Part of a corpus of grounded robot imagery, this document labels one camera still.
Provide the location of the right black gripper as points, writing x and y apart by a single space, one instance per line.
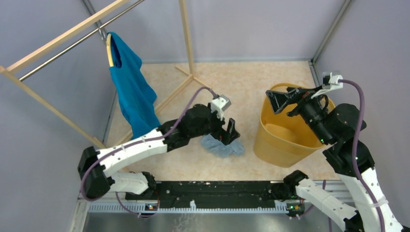
300 96

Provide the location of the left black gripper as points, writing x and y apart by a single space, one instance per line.
227 137

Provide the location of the light blue plastic trash bag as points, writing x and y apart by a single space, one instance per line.
217 148

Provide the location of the yellow plastic trash bin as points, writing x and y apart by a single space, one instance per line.
281 140

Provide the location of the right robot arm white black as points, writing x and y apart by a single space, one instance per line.
351 160

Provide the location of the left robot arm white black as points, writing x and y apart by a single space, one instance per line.
100 169

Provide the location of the blue t-shirt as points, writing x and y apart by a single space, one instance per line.
136 97

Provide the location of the wooden clothes hanger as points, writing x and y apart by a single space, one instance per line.
108 49

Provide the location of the wooden clothes rack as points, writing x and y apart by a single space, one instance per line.
78 83

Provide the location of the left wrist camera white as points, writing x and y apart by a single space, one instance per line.
219 104

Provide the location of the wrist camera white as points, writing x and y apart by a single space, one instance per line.
331 82
219 104

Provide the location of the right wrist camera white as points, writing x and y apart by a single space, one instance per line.
331 82

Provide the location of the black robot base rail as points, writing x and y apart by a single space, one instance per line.
218 194

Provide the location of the white toothed cable duct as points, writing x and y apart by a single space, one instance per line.
115 207

